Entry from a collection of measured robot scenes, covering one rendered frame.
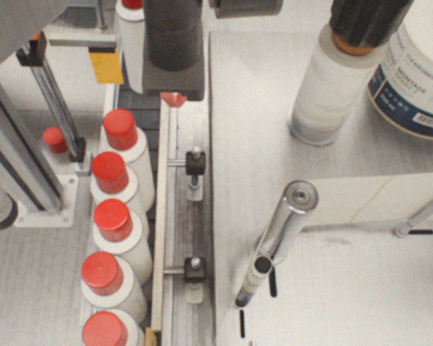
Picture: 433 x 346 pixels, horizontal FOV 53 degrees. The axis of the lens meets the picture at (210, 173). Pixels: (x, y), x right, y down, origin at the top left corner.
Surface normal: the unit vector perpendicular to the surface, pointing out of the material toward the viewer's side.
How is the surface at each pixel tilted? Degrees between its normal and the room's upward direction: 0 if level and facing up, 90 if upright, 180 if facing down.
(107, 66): 90
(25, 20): 90
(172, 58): 90
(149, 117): 0
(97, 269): 3
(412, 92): 90
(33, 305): 0
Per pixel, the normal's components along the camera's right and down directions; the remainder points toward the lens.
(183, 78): 0.06, -0.45
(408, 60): -0.91, 0.34
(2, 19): 0.83, 0.52
